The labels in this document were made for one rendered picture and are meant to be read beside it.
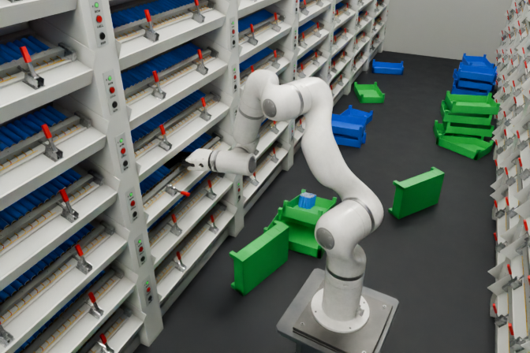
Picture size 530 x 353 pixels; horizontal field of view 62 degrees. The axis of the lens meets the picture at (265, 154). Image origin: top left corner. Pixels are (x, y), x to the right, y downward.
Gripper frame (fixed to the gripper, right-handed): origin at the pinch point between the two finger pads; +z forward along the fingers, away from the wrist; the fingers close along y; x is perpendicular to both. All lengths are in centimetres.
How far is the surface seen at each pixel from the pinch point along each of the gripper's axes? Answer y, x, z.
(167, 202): -19.4, -8.2, -5.4
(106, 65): -37, 48, -13
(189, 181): -4.4, -8.0, -5.2
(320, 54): 166, -6, -3
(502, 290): 27, -61, -119
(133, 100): -22.6, 32.5, -5.5
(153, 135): -15.1, 16.4, -2.9
